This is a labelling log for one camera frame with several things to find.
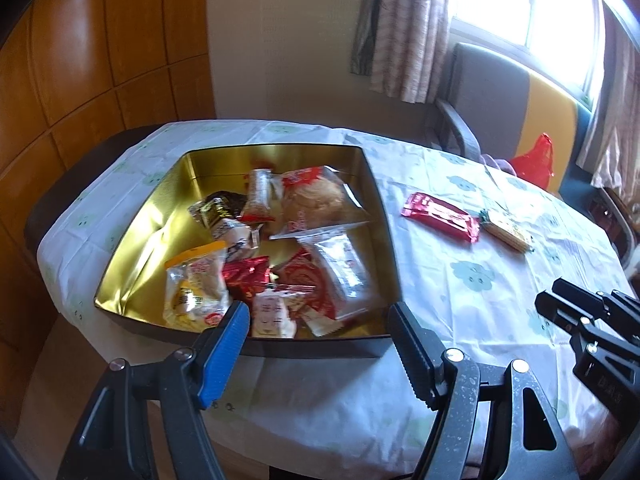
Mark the brown gold gift box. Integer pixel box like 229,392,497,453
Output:
93,143,404,359

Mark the small red-ended rice cracker packet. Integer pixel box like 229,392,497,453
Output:
239,168,277,224

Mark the window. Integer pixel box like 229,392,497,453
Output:
449,0,603,103

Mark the pink floral snack packet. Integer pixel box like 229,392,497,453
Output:
249,289,298,339

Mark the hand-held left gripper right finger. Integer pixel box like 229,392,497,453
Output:
387,301,582,480

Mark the green cracker packet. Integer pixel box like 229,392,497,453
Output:
476,208,534,254

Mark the clear yellow cake packet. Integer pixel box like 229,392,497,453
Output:
164,240,233,334

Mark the brown yellow snack packet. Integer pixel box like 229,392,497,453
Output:
188,191,262,257

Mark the dark armchair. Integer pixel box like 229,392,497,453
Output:
590,184,640,263

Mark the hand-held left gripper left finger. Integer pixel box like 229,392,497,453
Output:
55,301,251,480

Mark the red white patterned snack packet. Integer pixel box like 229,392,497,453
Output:
271,249,342,322

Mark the grey yellow armchair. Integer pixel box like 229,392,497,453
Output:
434,41,592,197

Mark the shiny red foil snack packet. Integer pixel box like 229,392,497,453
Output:
221,255,272,307

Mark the wooden cabinet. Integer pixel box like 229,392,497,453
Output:
0,0,217,411

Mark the plain red snack packet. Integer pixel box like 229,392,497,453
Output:
401,192,482,245

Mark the white floral snack packet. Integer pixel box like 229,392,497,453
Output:
298,232,382,337

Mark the patterned beige curtain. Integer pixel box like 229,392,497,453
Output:
349,0,452,105

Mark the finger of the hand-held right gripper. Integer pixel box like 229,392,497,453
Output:
551,277,640,328
534,291,640,361

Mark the red plastic bag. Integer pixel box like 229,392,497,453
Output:
507,132,557,192

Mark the large clear round cake packet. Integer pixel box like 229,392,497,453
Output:
269,165,372,240

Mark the white printed tablecloth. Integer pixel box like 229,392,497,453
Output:
37,119,632,466

